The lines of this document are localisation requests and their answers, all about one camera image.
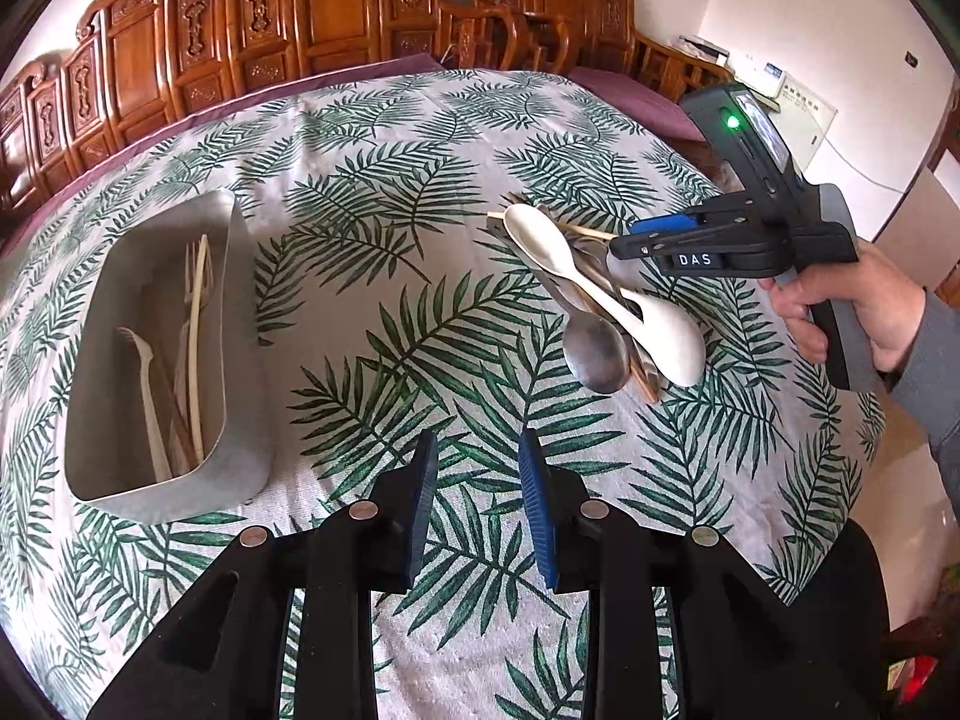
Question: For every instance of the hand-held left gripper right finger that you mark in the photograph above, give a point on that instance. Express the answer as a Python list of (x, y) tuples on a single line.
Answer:
[(534, 510)]

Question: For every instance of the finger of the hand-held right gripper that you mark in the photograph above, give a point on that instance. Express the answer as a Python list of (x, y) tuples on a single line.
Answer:
[(652, 246), (667, 223)]

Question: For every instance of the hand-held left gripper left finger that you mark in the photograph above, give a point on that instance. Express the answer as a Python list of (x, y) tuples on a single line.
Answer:
[(416, 517)]

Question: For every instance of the large white porcelain spoon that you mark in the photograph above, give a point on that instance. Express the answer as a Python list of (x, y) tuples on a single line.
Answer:
[(675, 349)]

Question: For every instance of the metal spoon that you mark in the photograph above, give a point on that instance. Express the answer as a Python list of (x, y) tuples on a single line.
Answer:
[(596, 360)]

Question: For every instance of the white rectangular container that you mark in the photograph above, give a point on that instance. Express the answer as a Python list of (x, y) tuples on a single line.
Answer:
[(240, 390)]

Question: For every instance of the person's right hand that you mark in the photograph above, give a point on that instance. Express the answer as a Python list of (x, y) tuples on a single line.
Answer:
[(885, 307)]

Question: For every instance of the purple armchair cushion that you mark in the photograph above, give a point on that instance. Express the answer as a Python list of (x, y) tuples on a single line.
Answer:
[(637, 101)]

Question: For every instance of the white tabletop device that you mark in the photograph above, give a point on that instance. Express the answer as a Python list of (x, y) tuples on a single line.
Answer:
[(769, 79)]

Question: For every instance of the white box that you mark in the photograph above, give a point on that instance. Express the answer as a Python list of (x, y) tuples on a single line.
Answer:
[(705, 49)]

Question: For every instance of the green leaf print tablecloth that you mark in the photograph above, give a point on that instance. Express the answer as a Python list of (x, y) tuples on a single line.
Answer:
[(420, 315)]

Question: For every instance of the carved wooden armchair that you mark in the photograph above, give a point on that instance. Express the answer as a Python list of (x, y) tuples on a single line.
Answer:
[(585, 0)]

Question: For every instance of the carved wooden sofa bench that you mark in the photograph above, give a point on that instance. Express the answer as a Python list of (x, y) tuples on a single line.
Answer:
[(225, 22)]

